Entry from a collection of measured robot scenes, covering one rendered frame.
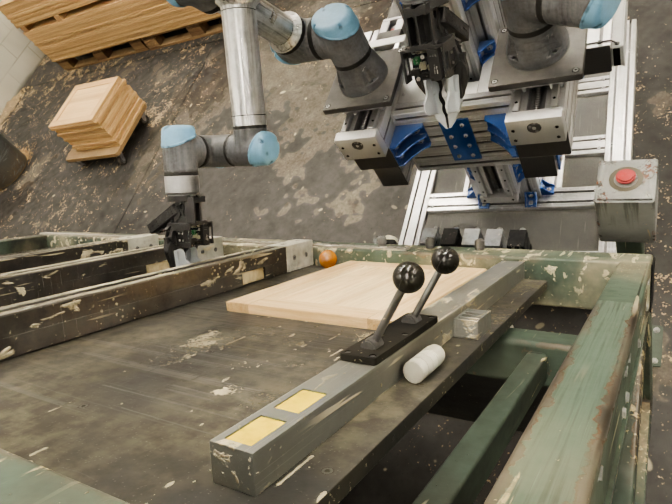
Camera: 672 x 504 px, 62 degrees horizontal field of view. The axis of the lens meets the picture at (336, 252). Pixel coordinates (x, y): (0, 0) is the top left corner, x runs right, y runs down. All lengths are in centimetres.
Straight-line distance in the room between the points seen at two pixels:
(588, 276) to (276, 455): 93
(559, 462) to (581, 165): 197
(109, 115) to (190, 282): 321
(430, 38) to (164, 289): 68
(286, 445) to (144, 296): 66
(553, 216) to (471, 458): 165
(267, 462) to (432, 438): 171
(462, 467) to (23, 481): 43
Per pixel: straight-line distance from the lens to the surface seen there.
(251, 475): 51
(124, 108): 444
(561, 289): 132
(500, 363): 103
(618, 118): 248
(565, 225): 221
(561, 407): 55
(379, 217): 275
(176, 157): 127
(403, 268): 64
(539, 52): 150
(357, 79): 165
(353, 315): 95
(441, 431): 219
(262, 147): 124
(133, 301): 112
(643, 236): 147
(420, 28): 91
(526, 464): 46
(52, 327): 103
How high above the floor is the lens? 203
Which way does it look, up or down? 48 degrees down
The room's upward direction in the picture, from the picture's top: 40 degrees counter-clockwise
